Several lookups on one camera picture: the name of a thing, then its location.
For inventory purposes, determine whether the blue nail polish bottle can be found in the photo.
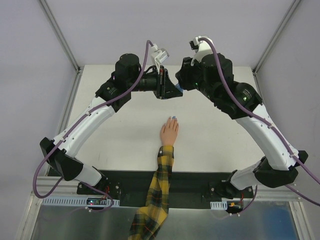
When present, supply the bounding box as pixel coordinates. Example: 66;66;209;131
175;83;184;93

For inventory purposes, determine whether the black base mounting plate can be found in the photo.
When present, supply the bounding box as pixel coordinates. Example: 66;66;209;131
76;167;260;208

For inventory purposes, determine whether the right aluminium frame post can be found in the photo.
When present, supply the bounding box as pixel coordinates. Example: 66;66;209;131
252;0;304;76

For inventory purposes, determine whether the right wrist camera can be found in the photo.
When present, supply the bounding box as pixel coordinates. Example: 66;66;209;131
189;35;214;66

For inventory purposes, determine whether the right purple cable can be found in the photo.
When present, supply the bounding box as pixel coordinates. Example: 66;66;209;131
198;37;320;220

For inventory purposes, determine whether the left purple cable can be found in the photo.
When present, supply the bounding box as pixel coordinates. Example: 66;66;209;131
33;39;157;213

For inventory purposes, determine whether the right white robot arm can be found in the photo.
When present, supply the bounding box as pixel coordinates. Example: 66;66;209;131
175;53;308;199

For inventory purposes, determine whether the aluminium frame post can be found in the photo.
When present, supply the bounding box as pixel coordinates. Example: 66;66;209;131
37;0;81;73
252;0;304;76

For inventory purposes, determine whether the mannequin hand with nails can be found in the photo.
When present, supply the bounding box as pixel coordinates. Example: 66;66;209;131
160;116;179;146

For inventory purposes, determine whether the left aluminium frame post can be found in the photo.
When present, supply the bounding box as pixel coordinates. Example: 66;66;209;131
37;0;81;73

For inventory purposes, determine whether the purple cable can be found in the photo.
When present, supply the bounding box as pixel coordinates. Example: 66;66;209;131
198;37;320;220
33;39;157;213

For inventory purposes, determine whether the yellow plaid sleeve forearm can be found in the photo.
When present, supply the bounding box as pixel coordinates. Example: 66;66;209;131
128;146;174;240

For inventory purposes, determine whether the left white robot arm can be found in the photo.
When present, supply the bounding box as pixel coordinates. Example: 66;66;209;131
39;49;183;195

